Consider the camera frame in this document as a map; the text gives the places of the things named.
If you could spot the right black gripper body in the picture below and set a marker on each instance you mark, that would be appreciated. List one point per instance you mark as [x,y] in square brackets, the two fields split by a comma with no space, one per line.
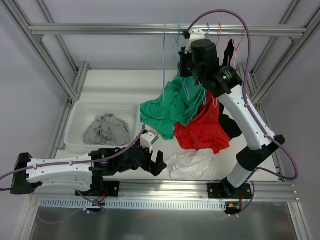
[184,66]

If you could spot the green tank top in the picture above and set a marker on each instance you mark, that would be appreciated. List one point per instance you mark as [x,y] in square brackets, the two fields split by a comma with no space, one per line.
[179,103]

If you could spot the white slotted cable duct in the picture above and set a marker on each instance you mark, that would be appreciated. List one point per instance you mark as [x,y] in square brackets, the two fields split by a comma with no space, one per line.
[136,204]

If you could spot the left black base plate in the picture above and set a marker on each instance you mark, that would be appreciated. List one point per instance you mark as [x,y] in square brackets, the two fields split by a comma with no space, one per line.
[98,188]

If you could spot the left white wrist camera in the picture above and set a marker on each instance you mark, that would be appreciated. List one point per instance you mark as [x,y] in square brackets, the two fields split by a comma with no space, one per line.
[147,139]

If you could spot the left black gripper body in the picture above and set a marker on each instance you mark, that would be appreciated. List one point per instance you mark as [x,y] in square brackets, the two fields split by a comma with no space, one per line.
[149,164]

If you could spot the black tank top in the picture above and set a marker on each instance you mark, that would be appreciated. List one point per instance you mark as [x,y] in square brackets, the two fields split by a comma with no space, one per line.
[229,126]

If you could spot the grey tank top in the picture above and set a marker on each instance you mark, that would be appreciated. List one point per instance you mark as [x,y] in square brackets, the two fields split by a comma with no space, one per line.
[107,130]

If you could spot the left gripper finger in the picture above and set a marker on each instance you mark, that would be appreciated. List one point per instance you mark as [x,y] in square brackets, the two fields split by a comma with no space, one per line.
[156,168]
[159,158]

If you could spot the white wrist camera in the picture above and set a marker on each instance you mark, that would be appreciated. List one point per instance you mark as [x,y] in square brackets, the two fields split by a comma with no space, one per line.
[147,139]
[192,36]

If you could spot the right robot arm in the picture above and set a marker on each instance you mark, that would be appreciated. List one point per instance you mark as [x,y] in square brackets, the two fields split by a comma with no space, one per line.
[199,59]

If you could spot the blue hanger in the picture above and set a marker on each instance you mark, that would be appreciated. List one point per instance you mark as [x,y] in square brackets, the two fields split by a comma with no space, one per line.
[207,30]
[164,62]
[175,41]

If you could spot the aluminium hanging rail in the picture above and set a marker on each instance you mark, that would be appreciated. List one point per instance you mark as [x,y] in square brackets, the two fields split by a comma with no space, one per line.
[281,30]

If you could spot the red tank top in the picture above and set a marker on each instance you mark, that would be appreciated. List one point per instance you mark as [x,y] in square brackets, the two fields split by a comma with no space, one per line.
[205,130]

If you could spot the pink hanger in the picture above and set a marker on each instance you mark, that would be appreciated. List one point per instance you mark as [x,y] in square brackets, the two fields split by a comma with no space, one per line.
[219,32]
[236,47]

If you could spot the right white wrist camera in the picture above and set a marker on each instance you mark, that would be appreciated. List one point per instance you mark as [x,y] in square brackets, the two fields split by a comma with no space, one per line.
[192,36]

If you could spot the white tank top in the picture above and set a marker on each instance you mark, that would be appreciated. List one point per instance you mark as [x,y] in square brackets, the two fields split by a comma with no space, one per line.
[199,165]

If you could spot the pink hanger far right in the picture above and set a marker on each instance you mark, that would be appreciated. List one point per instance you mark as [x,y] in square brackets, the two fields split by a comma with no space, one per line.
[236,47]

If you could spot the white plastic basket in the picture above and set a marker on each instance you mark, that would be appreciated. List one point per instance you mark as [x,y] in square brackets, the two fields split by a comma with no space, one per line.
[84,113]

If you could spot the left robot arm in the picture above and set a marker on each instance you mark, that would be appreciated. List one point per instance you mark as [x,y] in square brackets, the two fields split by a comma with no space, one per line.
[85,173]

